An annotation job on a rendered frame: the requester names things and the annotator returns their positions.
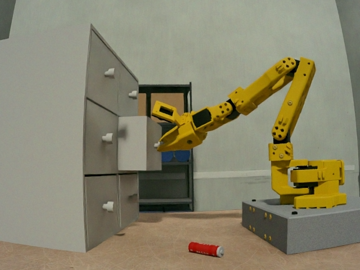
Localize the grey chest of drawers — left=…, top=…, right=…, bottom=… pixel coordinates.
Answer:
left=0, top=23, right=139, bottom=253

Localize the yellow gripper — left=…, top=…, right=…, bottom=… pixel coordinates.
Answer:
left=151, top=101, right=207, bottom=152

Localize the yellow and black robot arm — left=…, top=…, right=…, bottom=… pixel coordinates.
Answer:
left=190, top=57, right=347, bottom=209

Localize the red aa battery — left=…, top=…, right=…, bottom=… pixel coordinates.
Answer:
left=188, top=242, right=224, bottom=257

